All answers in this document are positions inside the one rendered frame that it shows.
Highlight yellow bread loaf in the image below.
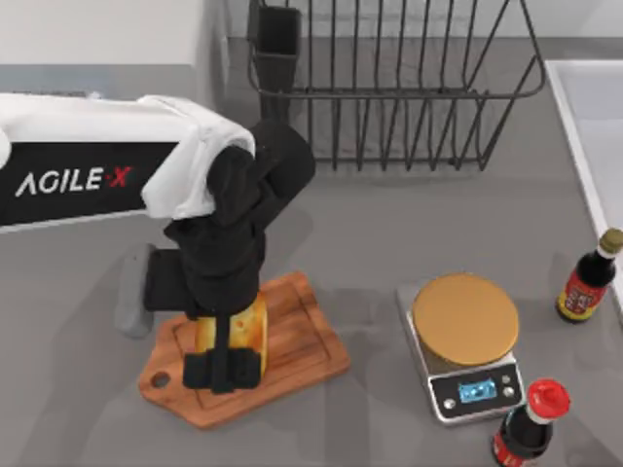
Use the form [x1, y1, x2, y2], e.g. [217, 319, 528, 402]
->
[194, 290, 270, 380]

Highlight wooden cutting board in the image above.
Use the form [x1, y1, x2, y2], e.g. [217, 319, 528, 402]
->
[138, 270, 352, 430]

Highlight black cutlery holder cup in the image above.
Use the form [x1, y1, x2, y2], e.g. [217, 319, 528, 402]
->
[246, 0, 304, 94]

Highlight silver kitchen scale gold plate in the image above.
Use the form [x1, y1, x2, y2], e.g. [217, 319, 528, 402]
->
[396, 272, 525, 426]

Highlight white boxy appliance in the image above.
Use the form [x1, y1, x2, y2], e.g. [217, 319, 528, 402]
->
[0, 0, 230, 98]

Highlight dark bottle with red cap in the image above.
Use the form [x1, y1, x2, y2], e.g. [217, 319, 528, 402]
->
[492, 377, 572, 467]

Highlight dark sauce bottle red label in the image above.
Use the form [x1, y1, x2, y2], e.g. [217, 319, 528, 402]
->
[556, 228, 623, 324]

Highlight dark wire dish rack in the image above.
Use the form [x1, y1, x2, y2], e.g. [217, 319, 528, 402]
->
[245, 0, 545, 173]

